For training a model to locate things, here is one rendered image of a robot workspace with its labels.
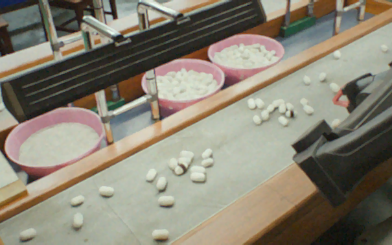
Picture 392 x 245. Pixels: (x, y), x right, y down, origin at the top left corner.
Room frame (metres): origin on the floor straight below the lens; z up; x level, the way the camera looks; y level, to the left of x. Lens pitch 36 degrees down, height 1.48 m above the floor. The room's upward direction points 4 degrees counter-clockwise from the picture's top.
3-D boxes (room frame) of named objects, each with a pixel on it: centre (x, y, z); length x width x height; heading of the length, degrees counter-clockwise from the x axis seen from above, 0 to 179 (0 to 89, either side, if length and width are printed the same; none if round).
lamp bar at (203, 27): (0.85, 0.08, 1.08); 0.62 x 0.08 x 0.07; 126
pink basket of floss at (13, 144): (0.97, 0.38, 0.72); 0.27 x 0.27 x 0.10
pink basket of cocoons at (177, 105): (1.24, 0.03, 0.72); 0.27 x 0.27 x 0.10
